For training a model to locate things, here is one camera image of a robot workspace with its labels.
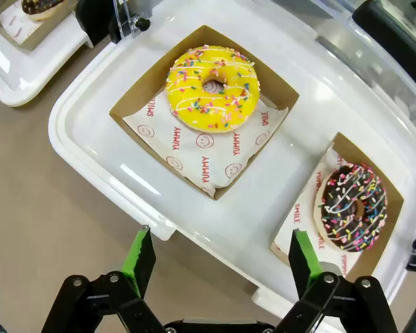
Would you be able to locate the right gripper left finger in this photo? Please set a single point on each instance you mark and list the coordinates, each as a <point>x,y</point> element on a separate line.
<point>138,256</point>

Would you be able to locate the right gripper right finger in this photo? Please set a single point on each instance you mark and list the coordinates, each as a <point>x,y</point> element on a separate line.
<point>303,256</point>

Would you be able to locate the brown cardboard donut box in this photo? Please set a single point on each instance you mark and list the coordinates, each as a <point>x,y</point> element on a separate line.
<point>352,149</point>
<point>149,79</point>
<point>34,43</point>

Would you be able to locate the white printed paper liner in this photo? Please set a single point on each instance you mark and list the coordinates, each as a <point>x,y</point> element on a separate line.
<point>17,31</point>
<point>194,152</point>
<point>305,208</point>

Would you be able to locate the chocolate nut donut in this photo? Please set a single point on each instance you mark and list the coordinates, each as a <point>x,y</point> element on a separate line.
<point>41,7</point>

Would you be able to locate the chocolate rainbow sprinkle donut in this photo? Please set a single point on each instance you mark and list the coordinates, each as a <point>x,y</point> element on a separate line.
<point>346,187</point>

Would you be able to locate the yellow sprinkled donut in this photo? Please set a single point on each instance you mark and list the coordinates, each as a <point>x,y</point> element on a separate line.
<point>187,93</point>

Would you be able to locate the white display tray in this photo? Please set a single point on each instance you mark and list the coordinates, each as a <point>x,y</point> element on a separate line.
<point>97,138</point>
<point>21,76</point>

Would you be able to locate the clear hinged tray cover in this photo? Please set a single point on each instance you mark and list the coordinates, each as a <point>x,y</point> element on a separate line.
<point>385,27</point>

